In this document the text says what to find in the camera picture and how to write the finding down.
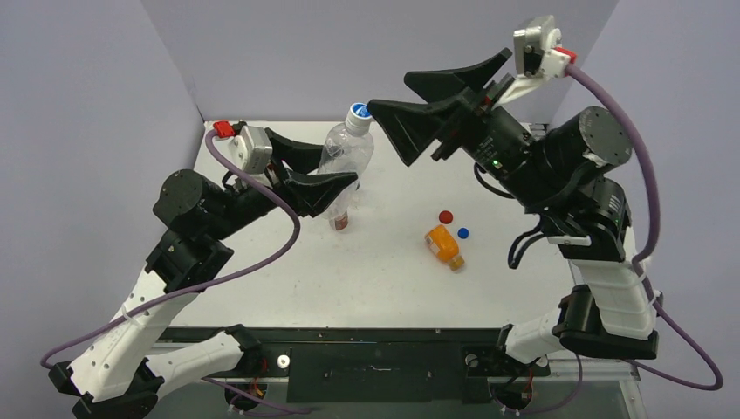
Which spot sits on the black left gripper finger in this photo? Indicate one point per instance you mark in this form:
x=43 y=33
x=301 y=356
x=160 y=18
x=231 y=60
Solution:
x=311 y=195
x=300 y=156

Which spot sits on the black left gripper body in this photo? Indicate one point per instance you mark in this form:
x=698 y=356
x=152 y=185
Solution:
x=276 y=177

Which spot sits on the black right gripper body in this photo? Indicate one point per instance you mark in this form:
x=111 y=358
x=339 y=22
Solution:
x=462 y=122

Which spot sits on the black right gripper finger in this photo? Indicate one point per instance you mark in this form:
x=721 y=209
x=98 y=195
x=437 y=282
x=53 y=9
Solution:
x=433 y=86
x=412 y=127

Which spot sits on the small bottle red label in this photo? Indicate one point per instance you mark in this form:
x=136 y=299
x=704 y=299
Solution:
x=339 y=222

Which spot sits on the clear crushed plastic bottle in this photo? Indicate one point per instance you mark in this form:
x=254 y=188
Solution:
x=345 y=150

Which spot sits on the white blue bottle cap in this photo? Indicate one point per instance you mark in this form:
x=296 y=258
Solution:
x=358 y=117

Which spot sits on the red bottle cap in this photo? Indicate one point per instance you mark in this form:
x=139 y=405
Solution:
x=446 y=217

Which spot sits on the orange juice bottle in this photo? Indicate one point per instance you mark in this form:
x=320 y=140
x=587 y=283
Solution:
x=445 y=248

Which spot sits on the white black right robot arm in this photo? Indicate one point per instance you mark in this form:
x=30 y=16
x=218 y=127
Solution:
x=561 y=178

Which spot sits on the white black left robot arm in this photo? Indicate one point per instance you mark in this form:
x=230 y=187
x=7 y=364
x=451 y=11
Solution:
x=117 y=376

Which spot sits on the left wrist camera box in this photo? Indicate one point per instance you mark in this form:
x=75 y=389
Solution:
x=251 y=150

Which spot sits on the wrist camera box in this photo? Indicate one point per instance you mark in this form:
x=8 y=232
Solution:
x=539 y=57
x=251 y=150

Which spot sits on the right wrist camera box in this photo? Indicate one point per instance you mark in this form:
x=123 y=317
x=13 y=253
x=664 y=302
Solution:
x=539 y=57

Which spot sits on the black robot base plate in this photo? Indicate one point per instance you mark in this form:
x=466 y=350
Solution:
x=380 y=364

